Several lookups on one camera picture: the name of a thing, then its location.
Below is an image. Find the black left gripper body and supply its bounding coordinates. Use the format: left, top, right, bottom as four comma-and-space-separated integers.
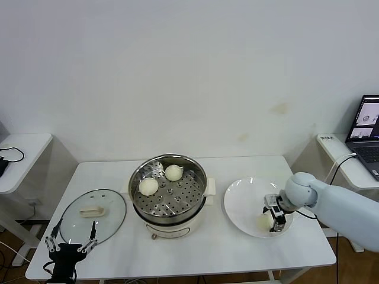
49, 243, 87, 284

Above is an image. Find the open laptop computer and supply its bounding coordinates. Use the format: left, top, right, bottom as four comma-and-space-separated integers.
345, 94, 379, 182

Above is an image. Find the white steamed baozi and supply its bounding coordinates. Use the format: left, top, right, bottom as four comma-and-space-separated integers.
255, 214, 275, 232
164, 164, 184, 182
138, 177, 159, 196

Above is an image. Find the black laptop power cable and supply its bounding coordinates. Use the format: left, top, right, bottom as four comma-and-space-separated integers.
327, 153, 358, 284

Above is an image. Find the glass lid with cream handle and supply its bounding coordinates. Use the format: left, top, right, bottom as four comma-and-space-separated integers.
59, 188, 127, 248

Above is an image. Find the stainless steel steamer basket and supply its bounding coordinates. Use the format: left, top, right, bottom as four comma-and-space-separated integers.
129, 153, 208, 221

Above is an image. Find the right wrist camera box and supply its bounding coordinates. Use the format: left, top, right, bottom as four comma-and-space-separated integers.
264, 193, 282, 217

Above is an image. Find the black looped desk cable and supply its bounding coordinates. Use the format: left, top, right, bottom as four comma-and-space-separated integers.
0, 146, 26, 163

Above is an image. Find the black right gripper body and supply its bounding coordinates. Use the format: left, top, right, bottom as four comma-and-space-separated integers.
277, 198, 290, 222

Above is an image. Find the white side table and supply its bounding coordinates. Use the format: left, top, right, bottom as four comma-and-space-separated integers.
316, 133, 379, 254
0, 132, 54, 267

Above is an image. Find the white flat cable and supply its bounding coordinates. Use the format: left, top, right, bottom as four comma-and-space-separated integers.
329, 153, 358, 180

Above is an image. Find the white floor cable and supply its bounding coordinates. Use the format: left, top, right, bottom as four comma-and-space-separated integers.
0, 240, 32, 262

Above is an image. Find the white round plate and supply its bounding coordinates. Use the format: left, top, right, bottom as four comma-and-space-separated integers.
223, 176, 295, 239

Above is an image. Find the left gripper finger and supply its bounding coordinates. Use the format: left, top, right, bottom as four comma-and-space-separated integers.
44, 217, 64, 253
76, 220, 99, 254

